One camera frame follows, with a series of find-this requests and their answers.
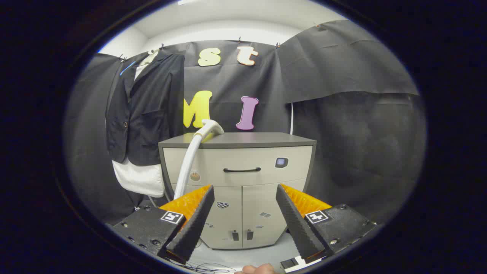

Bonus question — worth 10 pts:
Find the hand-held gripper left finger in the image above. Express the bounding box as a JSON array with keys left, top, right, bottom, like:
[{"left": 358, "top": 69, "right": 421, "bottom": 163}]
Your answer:
[{"left": 112, "top": 185, "right": 215, "bottom": 265}]

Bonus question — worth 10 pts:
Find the black backdrop cloth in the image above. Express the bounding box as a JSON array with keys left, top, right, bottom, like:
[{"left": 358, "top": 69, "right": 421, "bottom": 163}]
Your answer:
[{"left": 63, "top": 19, "right": 427, "bottom": 225}]

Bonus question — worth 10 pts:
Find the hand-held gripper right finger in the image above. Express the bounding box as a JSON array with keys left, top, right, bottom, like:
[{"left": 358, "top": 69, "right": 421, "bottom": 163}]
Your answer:
[{"left": 276, "top": 183, "right": 377, "bottom": 264}]

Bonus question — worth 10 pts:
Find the black jacket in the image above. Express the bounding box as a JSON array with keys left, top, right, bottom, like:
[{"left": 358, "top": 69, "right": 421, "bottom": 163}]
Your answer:
[{"left": 105, "top": 51, "right": 186, "bottom": 167}]

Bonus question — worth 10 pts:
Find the white garment steamer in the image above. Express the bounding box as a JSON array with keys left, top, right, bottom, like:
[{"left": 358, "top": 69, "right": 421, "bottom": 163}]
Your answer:
[{"left": 173, "top": 119, "right": 225, "bottom": 200}]

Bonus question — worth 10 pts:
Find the black drawer handle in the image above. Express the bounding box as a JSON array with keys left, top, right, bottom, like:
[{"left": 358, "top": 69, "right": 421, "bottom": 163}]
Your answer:
[{"left": 223, "top": 167, "right": 262, "bottom": 174}]

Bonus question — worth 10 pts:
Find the grey cabinet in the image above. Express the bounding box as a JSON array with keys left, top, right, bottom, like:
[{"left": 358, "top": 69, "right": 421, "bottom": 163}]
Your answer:
[{"left": 158, "top": 132, "right": 317, "bottom": 250}]

